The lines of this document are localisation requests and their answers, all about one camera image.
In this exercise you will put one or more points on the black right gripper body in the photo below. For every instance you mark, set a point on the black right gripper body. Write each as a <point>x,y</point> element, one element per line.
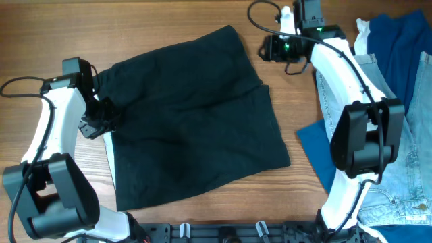
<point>282,50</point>

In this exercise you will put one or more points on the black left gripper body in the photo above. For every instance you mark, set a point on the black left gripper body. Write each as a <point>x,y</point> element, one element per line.
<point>98,117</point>

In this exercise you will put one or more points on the black shorts garment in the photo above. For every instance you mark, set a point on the black shorts garment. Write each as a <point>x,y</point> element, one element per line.
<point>193,117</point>

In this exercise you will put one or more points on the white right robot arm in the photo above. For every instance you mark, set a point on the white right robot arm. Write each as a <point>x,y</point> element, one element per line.
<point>367,136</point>

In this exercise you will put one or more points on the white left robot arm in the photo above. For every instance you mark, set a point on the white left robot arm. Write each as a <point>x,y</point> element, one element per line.
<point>49,194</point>

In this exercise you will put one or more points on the white cloth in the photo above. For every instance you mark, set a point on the white cloth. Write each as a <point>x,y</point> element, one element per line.
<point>360,44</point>

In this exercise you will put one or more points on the dark blue garment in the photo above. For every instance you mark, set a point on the dark blue garment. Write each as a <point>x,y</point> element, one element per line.
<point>393,50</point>

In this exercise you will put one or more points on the light blue denim jeans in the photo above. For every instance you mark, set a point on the light blue denim jeans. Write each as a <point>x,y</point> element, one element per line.
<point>404,195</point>

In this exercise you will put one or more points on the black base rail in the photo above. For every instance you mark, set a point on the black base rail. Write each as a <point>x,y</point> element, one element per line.
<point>261,232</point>

